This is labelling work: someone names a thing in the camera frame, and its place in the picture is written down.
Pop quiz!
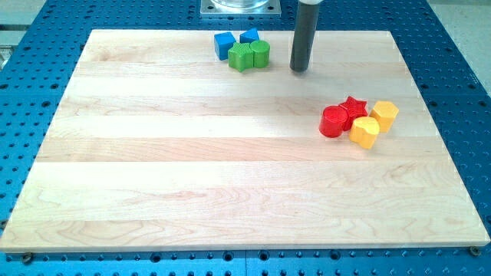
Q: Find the green cylinder block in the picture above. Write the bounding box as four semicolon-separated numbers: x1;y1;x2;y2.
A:
250;40;270;68

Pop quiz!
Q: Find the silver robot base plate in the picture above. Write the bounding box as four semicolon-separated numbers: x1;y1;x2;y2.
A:
199;0;282;18

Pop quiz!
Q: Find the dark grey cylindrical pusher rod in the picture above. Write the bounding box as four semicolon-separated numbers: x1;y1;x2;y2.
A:
290;0;322;73

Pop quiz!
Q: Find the yellow heart block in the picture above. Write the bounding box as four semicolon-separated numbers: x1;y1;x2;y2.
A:
348;117;380;150

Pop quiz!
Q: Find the red star block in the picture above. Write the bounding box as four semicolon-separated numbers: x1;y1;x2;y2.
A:
339;96;367;131

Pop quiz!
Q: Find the board stop screw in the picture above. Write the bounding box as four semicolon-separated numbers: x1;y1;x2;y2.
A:
20;252;34;265
469;246;481;257

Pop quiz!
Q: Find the blue triangle block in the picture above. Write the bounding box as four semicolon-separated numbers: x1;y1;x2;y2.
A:
239;28;260;43

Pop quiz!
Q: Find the light wooden board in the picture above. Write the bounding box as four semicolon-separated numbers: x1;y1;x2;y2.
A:
1;30;489;253

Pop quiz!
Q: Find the right board stop screw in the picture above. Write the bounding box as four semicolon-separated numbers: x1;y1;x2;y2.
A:
469;246;481;257

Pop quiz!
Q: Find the left board stop screw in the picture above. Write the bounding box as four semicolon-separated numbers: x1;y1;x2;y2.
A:
20;252;34;265

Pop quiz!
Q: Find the red cylinder block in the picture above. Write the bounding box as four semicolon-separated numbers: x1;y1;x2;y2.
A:
318;106;348;138

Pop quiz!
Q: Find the yellow hexagon block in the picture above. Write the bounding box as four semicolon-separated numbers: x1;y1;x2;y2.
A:
370;101;399;133

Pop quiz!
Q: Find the green star block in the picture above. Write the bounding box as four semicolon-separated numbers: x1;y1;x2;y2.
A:
228;42;254;72

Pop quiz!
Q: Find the blue cube block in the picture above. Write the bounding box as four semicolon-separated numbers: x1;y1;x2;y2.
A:
214;31;236;61

